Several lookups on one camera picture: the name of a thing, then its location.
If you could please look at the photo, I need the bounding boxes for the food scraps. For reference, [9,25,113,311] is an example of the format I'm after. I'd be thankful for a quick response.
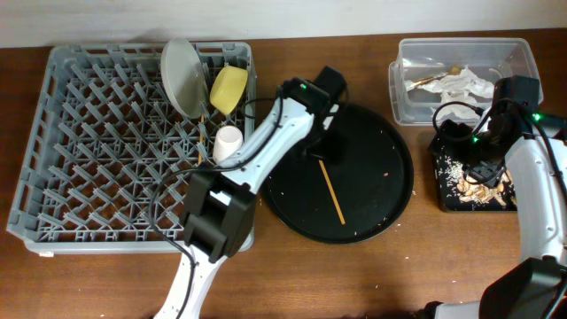
[442,161,518,208]

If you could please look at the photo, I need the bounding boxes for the white napkin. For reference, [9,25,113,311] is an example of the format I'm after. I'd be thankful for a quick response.
[416,66,495,105]

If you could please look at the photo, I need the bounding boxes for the gold foil wrapper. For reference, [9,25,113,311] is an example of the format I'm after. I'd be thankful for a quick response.
[404,66,462,91]

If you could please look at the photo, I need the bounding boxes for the pink cup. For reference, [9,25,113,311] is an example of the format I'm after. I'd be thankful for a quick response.
[213,125,244,164]

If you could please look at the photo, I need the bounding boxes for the yellow bowl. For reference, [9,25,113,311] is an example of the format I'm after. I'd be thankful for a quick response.
[209,66,248,115]

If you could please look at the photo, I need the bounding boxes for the grey round plate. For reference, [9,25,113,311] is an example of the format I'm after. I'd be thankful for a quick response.
[160,38,208,119]

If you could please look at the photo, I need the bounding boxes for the wooden chopstick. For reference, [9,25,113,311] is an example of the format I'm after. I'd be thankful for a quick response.
[318,159,346,225]
[198,114,204,165]

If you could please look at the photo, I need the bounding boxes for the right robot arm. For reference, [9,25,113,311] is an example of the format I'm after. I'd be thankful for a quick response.
[423,75,566,319]

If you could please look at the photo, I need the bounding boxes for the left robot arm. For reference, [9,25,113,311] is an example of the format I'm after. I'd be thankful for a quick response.
[156,66,347,318]

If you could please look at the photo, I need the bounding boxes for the grey dishwasher rack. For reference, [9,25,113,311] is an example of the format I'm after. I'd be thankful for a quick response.
[7,43,256,256]

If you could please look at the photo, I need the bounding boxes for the black rectangular tray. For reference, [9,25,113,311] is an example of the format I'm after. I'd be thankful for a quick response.
[431,135,519,214]

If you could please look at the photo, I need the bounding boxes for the round black tray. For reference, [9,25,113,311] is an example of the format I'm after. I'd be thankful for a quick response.
[262,105,414,244]

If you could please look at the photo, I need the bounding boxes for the clear plastic bin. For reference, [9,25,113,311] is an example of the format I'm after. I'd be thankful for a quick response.
[389,37,540,126]

